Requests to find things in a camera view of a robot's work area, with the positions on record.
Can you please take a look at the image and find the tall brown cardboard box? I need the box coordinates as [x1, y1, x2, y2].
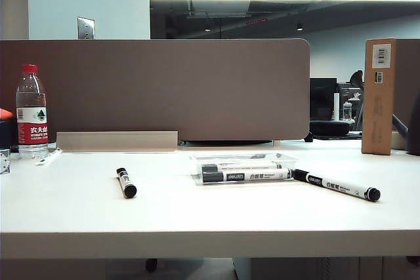
[361, 37, 397, 155]

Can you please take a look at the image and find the small clear bottle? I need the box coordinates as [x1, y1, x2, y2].
[342, 101, 354, 122]

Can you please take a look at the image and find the white marker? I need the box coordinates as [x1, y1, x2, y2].
[293, 168, 382, 202]

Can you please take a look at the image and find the clear plastic packaging box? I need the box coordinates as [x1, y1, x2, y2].
[188, 151, 299, 186]

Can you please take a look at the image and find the black round cushion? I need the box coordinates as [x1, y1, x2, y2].
[309, 119, 352, 137]

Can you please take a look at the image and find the black flat base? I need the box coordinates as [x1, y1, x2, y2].
[179, 140, 274, 147]

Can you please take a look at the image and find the white and green strip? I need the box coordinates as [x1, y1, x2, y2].
[35, 148, 63, 167]

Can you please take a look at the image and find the black office chair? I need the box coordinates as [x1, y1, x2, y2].
[348, 70, 366, 133]

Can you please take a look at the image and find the black whiteboard marker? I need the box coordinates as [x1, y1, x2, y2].
[200, 168, 293, 185]
[199, 161, 283, 172]
[115, 167, 138, 199]

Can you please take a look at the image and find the thin-bezel computer monitor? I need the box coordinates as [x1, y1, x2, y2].
[337, 82, 364, 120]

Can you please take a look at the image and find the dark blue object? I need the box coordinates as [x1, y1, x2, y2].
[0, 118, 19, 150]

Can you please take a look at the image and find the metal wall switch plate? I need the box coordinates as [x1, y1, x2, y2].
[77, 16, 96, 40]

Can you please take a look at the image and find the beige desk cable tray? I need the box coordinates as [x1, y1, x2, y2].
[55, 130, 180, 153]

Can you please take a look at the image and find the red-label water bottle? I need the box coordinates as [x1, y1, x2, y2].
[15, 63, 49, 160]

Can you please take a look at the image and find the black computer monitor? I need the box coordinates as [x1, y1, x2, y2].
[310, 77, 339, 121]

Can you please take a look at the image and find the clear box with coloured items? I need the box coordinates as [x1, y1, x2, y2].
[0, 148, 12, 176]

